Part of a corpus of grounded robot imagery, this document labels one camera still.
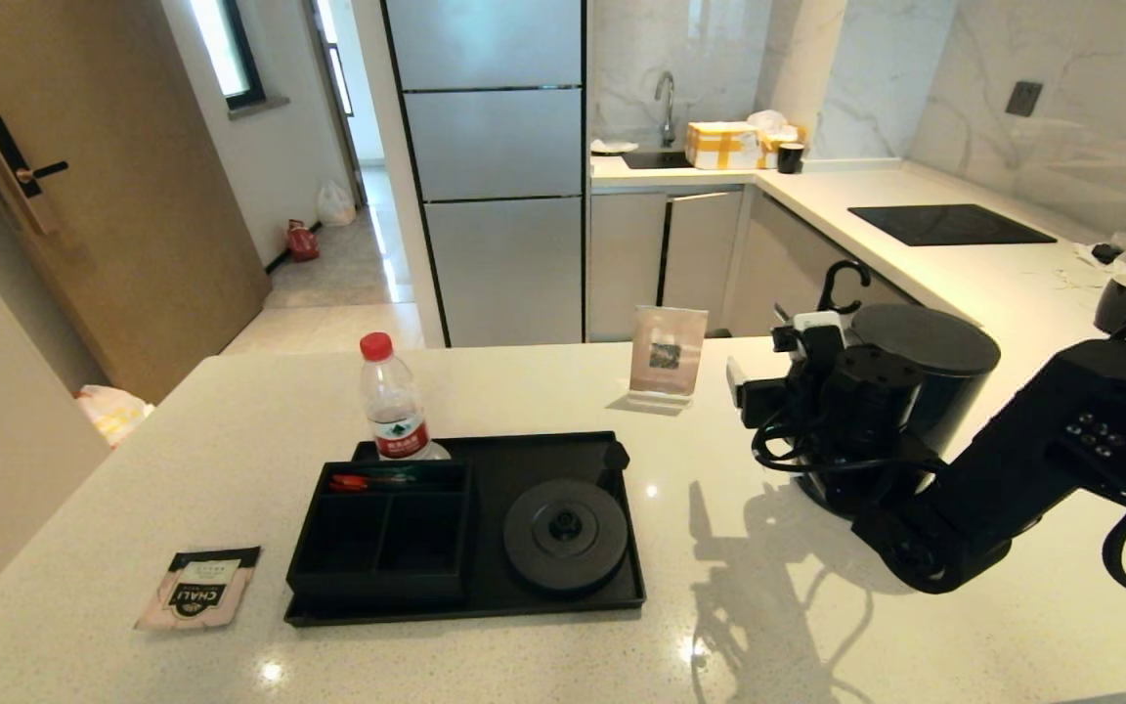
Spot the black electric kettle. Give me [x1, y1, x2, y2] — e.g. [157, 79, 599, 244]
[798, 302, 1003, 519]

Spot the pink black tea bag packet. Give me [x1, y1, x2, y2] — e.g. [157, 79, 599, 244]
[135, 547, 262, 632]

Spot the round black kettle base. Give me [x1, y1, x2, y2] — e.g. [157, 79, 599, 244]
[502, 479, 629, 594]

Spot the plastic water bottle red label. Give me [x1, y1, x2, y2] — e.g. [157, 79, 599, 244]
[359, 332, 452, 462]

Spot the black curved hook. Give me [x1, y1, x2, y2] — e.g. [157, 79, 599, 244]
[817, 259, 872, 316]

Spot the grey kitchen base cabinet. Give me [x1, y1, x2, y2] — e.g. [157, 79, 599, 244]
[589, 188, 974, 341]

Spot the acrylic QR code sign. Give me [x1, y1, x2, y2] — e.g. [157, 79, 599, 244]
[628, 306, 710, 405]

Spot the black induction cooktop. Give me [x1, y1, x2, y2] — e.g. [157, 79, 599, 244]
[847, 203, 1059, 246]

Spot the large carton with yellow tape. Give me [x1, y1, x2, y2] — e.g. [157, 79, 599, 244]
[685, 121, 762, 171]

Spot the chrome kitchen faucet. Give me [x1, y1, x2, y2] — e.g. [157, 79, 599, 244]
[654, 71, 678, 150]

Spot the black mug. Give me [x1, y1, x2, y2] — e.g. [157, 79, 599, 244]
[1094, 272, 1126, 335]

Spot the silver refrigerator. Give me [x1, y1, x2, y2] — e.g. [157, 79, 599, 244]
[379, 0, 590, 348]

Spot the black rectangular serving tray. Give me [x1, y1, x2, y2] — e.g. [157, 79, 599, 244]
[284, 430, 647, 628]

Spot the black compartment organizer box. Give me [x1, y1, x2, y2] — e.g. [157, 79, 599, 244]
[286, 460, 473, 607]

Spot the black framed window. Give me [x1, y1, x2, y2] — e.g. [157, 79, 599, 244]
[187, 0, 290, 120]

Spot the brown wooden door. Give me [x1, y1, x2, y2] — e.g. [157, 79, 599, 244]
[0, 0, 273, 407]

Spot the white yellow plastic bag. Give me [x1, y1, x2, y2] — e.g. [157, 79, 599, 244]
[77, 386, 155, 450]

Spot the black gold door lock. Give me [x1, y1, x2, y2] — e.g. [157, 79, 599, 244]
[0, 115, 69, 238]

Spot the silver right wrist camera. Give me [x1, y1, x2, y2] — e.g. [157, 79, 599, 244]
[725, 354, 771, 431]

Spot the black right camera cable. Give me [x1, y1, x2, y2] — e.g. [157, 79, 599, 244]
[751, 406, 945, 480]

